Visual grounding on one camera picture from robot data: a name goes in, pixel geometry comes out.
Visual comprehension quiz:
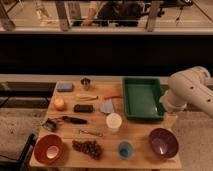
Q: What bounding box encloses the orange fruit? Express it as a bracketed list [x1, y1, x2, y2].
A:
[53, 98, 66, 111]

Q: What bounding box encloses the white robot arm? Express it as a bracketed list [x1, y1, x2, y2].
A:
[159, 66, 213, 118]

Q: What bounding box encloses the small metal cup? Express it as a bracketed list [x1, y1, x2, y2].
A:
[81, 78, 91, 91]

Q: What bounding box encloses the orange bowl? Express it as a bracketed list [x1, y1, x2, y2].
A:
[34, 134, 64, 165]

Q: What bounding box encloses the yellow banana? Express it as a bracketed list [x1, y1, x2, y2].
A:
[76, 94, 98, 101]

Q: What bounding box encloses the metal key tool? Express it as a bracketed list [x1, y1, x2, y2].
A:
[78, 129, 103, 137]

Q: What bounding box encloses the person in background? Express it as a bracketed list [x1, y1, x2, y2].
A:
[80, 0, 147, 28]

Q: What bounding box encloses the blue plastic cup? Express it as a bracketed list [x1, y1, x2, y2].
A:
[118, 141, 133, 160]

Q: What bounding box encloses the blue grey cloth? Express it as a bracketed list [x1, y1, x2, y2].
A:
[100, 99, 115, 114]

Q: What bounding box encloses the blue sponge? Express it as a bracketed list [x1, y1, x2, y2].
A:
[56, 83, 73, 92]

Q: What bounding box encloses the bunch of dark grapes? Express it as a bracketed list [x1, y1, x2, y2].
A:
[72, 140, 103, 160]

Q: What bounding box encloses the black rectangular block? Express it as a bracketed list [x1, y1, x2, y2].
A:
[74, 104, 94, 113]

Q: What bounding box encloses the metal binder clip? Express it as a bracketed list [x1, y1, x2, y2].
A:
[42, 119, 57, 132]

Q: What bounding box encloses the purple bowl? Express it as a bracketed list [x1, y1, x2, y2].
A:
[148, 128, 179, 159]

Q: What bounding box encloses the black handled tool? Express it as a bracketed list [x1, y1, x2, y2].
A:
[61, 116, 87, 124]

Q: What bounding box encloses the green plastic tray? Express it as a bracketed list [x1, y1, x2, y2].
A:
[122, 77, 165, 121]

